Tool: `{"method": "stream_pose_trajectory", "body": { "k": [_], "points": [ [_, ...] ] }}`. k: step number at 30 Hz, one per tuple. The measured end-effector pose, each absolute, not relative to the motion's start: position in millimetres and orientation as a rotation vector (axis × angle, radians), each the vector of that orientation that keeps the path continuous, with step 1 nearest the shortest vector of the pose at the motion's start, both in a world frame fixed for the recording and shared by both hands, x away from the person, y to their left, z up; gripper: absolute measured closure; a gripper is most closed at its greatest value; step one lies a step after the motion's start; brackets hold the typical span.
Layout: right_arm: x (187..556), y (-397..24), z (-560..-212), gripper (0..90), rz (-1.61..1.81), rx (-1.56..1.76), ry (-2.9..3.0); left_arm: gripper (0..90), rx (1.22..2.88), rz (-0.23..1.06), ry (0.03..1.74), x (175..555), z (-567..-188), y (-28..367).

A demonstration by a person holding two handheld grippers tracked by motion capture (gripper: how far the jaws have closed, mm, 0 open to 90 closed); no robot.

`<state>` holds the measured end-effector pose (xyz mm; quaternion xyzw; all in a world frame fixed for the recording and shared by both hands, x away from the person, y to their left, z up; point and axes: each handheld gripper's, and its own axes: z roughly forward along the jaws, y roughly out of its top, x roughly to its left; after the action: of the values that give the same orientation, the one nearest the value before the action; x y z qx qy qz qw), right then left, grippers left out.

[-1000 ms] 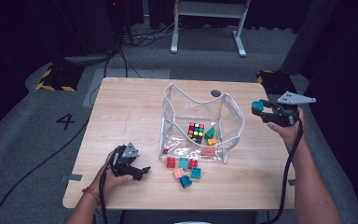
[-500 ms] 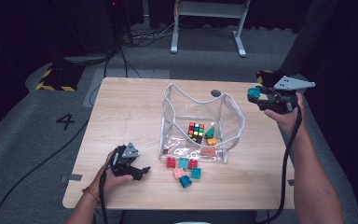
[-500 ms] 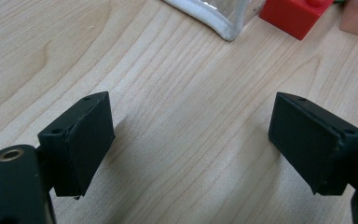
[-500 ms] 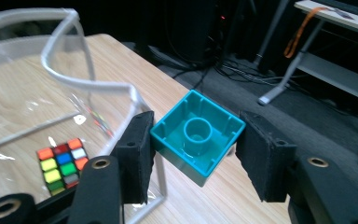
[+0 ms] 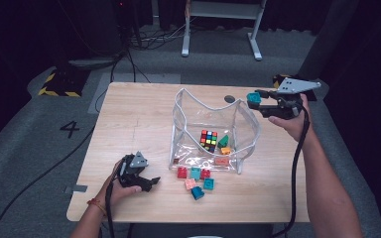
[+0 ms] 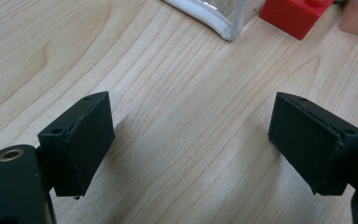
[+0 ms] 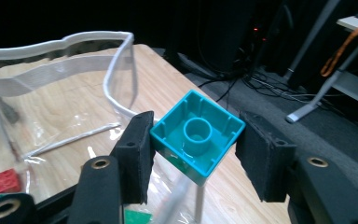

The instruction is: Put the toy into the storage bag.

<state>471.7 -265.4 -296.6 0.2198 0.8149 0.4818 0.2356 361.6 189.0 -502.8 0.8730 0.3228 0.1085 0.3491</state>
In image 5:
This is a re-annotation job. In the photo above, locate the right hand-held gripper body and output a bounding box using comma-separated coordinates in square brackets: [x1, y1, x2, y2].
[261, 77, 321, 121]

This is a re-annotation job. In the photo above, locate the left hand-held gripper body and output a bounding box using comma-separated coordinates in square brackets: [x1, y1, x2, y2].
[117, 151, 150, 187]

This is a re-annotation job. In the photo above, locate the green toy brick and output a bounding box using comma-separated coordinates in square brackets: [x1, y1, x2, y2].
[216, 134, 230, 149]

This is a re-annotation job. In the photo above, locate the multicoloured puzzle cube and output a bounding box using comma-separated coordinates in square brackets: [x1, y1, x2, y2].
[198, 129, 219, 154]

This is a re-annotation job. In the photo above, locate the clear plastic bag white trim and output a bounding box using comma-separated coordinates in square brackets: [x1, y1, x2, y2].
[168, 87, 262, 176]

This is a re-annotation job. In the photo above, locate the coral toy brick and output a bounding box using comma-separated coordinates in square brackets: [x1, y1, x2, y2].
[213, 156, 230, 168]

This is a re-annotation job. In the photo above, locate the person's left hand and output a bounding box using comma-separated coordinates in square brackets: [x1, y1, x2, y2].
[100, 159, 143, 208]

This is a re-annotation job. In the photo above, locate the person's right hand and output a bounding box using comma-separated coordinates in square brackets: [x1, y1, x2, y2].
[267, 93, 314, 143]

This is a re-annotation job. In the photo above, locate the blue toy brick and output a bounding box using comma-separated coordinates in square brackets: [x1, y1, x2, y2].
[190, 185, 205, 201]

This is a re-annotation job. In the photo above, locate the grey pole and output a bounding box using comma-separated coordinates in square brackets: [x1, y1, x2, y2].
[297, 0, 361, 80]

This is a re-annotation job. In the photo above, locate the grey tape strip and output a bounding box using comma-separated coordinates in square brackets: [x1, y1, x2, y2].
[63, 184, 89, 194]

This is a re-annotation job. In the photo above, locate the white metal stand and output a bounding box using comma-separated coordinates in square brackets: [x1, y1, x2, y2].
[181, 0, 268, 62]

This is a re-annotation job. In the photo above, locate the grey flat base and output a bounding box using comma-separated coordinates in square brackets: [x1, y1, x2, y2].
[67, 59, 118, 68]

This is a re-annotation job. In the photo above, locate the left hand-held gripper cable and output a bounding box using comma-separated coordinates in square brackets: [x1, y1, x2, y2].
[104, 179, 117, 238]

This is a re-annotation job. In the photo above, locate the hand-held gripper cable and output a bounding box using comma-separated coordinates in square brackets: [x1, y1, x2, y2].
[104, 179, 117, 238]
[271, 105, 312, 238]

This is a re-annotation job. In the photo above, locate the orange wrist bracelet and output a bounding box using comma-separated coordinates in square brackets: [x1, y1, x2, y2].
[87, 197, 109, 216]

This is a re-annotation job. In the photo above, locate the right hand-held gripper cable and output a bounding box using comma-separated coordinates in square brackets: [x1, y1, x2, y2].
[271, 105, 312, 238]

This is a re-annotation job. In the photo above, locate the long black floor cable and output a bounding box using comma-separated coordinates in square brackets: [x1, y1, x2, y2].
[0, 125, 97, 238]

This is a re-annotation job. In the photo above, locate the bundle of floor cables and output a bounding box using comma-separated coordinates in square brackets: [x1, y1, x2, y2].
[125, 23, 192, 52]

